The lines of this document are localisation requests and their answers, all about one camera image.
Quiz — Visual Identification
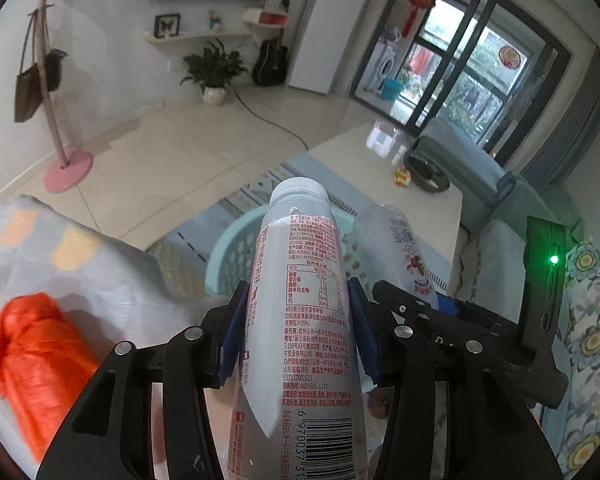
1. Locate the grey sofa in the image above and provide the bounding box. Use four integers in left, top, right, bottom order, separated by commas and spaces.
415, 117, 600, 311

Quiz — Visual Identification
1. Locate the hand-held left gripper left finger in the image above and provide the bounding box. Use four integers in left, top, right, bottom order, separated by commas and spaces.
35, 280, 253, 480

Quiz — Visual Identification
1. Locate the black ashtray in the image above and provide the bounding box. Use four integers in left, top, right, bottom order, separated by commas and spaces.
403, 151, 451, 193

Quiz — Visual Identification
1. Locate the light blue laundry basket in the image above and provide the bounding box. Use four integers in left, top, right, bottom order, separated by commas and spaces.
205, 208, 381, 306

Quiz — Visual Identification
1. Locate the black floor cable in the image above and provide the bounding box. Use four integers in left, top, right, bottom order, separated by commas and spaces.
232, 89, 311, 153

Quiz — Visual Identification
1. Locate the low white wall shelf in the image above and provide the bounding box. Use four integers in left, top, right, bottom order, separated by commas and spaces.
142, 30, 253, 46

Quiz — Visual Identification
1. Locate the white coffee table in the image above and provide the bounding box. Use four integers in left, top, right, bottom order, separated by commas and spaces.
307, 122, 463, 281

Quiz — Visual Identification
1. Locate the floral cushion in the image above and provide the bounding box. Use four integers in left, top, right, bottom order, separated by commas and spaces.
555, 240, 600, 480

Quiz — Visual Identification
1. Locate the red hanging cloth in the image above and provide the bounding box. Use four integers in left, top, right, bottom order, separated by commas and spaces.
411, 45, 436, 77

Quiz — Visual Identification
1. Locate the orange plastic bag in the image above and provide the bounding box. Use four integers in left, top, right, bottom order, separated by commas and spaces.
0, 292, 111, 463

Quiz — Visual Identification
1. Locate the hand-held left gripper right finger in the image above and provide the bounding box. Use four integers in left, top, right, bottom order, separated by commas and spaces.
347, 279, 566, 480

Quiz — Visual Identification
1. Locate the small white box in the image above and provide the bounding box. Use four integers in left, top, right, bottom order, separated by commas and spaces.
367, 121, 410, 166

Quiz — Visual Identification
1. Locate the white washing machine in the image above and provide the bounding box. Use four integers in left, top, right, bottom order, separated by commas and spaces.
362, 40, 398, 93

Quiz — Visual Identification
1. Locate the red white tissue box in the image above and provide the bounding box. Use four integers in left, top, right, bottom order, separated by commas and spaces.
243, 5, 288, 26

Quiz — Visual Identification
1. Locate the pink yogurt bottle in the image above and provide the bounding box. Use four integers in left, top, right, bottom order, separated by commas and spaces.
227, 177, 366, 480

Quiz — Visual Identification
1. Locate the brown handbag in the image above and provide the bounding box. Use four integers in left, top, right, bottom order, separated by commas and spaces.
14, 10, 45, 123

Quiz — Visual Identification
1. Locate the grey curtain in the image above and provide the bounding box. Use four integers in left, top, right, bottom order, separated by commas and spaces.
522, 50, 600, 196

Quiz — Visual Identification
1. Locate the black sliding glass door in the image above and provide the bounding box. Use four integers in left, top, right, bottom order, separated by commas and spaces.
349, 0, 573, 171

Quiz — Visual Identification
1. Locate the round red window decal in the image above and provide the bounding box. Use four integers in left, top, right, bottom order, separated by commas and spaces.
497, 45, 526, 68

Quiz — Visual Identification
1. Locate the tall white appliance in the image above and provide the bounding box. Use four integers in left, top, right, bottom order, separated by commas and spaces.
286, 0, 383, 95

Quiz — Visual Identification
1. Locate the dark shoulder bag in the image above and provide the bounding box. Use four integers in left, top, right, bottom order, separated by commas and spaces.
44, 49, 68, 92

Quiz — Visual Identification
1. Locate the green potted plant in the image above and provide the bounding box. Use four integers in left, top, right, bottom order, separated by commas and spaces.
180, 40, 251, 106

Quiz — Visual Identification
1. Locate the framed butterfly picture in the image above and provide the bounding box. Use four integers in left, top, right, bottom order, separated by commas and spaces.
153, 13, 182, 40

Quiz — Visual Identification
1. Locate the clear plastic bottle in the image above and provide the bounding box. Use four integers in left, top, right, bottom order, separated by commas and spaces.
352, 204, 441, 311

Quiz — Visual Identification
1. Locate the pink coat rack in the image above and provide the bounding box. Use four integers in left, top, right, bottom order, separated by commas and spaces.
27, 0, 94, 193

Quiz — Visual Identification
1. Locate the black guitar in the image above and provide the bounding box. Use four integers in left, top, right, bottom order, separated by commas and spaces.
251, 37, 289, 86

